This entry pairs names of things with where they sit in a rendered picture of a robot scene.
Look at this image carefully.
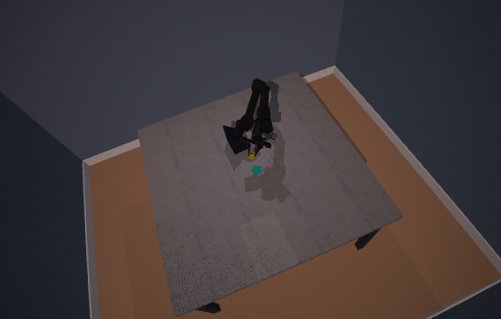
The cyan circle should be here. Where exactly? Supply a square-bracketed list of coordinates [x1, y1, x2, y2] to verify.
[252, 166, 262, 174]

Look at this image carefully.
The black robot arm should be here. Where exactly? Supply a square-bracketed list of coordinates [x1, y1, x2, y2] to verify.
[231, 78, 273, 146]

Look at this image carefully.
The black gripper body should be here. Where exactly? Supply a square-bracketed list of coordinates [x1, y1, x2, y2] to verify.
[239, 129, 271, 148]

